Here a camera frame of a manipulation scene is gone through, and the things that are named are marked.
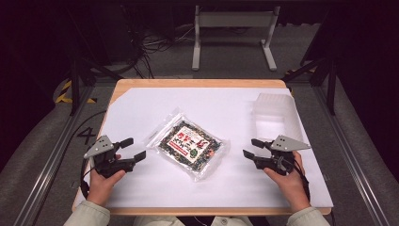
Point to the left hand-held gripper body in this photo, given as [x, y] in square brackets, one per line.
[101, 150]

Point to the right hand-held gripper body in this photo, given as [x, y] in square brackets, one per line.
[287, 143]

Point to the person's left hand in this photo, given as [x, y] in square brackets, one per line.
[100, 188]

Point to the person's right hand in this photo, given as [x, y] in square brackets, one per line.
[293, 188]

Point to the translucent plastic container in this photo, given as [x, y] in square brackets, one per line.
[276, 109]

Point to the clear packet of dark snacks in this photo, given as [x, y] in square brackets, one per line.
[188, 145]

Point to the white paper sheet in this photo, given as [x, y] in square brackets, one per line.
[213, 191]

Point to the person's light jacket torso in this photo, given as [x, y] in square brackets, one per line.
[163, 221]

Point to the black metal stand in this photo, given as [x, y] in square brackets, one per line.
[74, 81]
[331, 84]

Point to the wooden table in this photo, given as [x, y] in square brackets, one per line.
[200, 83]

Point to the white metal stand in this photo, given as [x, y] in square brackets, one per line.
[233, 19]

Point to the aluminium floor rail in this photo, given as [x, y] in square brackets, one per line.
[354, 166]
[47, 175]

